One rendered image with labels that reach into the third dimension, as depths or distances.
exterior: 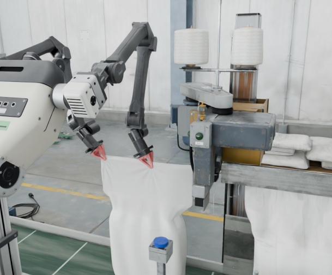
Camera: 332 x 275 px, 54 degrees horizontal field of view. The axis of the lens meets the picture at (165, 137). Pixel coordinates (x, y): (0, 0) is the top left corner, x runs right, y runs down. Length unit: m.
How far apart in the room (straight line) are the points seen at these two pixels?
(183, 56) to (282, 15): 4.94
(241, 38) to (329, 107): 5.09
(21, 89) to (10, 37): 7.83
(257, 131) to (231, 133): 0.09
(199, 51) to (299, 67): 4.93
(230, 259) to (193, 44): 1.17
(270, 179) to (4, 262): 1.09
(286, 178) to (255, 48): 0.56
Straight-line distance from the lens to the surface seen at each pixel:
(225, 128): 1.26
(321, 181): 1.46
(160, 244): 1.37
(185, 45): 1.53
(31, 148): 1.22
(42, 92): 1.20
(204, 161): 1.31
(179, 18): 6.26
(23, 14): 8.76
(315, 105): 6.47
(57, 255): 2.23
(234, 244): 1.90
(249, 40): 1.49
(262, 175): 1.46
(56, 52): 1.88
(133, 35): 1.47
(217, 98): 1.36
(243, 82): 1.72
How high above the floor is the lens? 1.61
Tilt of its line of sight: 16 degrees down
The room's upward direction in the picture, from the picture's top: 1 degrees counter-clockwise
